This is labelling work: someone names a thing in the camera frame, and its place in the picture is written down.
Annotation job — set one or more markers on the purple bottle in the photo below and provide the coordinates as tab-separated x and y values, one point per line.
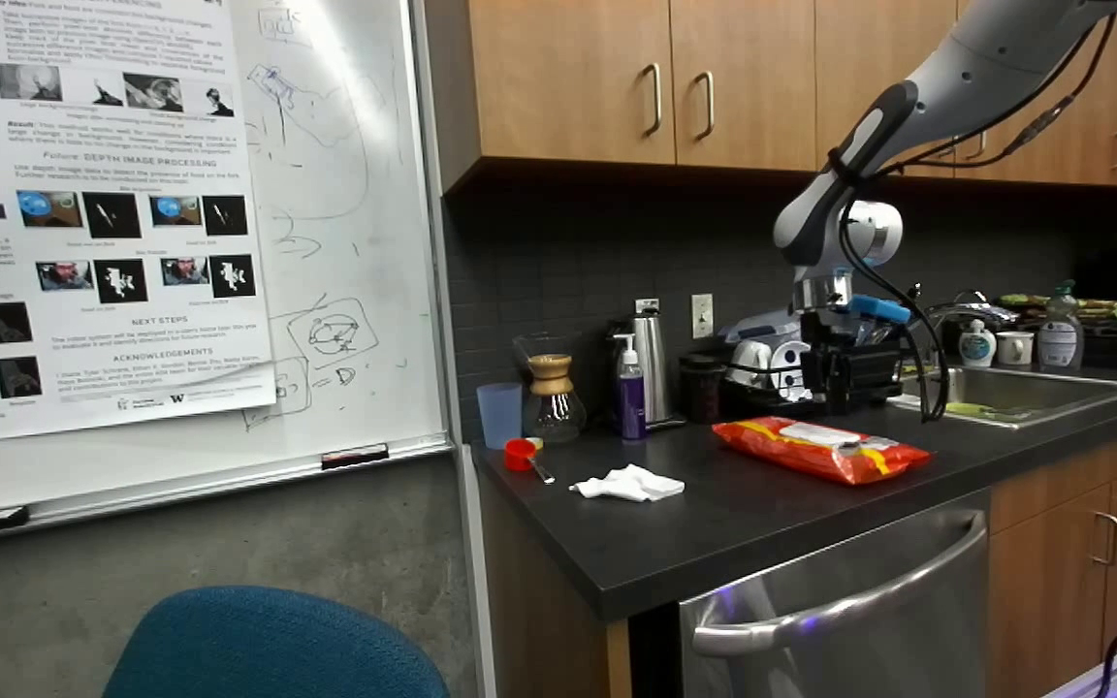
630	409

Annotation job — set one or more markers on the yellow green sponge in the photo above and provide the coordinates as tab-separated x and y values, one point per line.
1103	311

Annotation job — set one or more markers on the black dish rack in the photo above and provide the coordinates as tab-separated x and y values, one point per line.
818	390

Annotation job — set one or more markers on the small metal cup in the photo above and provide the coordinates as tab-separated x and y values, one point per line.
1017	352

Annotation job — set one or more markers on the orange wet wipes bag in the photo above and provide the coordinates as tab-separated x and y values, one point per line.
818	450

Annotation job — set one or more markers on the small white jar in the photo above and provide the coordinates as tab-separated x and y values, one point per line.
980	346

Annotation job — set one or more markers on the clear soap bottle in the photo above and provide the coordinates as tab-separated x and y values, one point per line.
1059	343

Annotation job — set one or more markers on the white crumpled tissue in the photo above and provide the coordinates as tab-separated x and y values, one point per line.
630	487

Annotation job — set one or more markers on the blue chair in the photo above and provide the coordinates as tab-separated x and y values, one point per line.
272	647

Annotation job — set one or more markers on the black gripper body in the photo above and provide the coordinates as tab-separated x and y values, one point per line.
862	338

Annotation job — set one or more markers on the jar with yellow lid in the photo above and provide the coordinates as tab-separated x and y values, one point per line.
554	378

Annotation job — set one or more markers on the orange measuring cup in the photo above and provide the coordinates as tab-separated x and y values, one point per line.
523	454

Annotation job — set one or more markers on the black cup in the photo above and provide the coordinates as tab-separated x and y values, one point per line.
699	390

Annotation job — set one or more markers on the wooden upper cabinet door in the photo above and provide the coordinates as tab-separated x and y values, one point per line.
854	63
1076	161
559	79
766	79

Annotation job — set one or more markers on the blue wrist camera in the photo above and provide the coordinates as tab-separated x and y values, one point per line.
883	311

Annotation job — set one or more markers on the steel sink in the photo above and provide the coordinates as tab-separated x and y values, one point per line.
1050	397

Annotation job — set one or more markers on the stainless steel dishwasher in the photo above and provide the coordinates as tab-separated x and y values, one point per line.
872	647

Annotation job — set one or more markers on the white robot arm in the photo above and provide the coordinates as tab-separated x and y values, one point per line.
961	79

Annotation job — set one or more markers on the metal faucet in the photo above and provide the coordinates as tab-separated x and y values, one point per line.
980	311

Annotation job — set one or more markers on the whiteboard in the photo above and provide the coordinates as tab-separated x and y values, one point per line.
352	325

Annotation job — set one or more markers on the blue plastic cup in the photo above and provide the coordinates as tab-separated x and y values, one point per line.
498	417

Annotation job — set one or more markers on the research poster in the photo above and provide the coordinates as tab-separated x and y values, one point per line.
107	158

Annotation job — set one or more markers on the white wall outlet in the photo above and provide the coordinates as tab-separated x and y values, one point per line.
705	316

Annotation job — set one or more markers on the steel thermos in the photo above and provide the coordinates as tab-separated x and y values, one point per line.
653	370

